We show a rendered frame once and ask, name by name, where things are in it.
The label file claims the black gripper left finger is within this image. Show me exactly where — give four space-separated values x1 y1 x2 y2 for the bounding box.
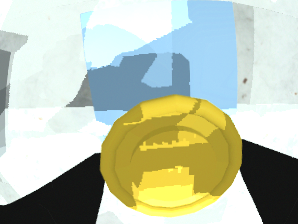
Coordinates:
0 152 105 224

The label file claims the yellow plate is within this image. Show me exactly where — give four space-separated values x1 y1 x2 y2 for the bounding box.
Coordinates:
100 95 242 217

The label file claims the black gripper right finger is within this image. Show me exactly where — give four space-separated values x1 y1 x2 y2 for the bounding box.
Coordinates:
239 139 298 224

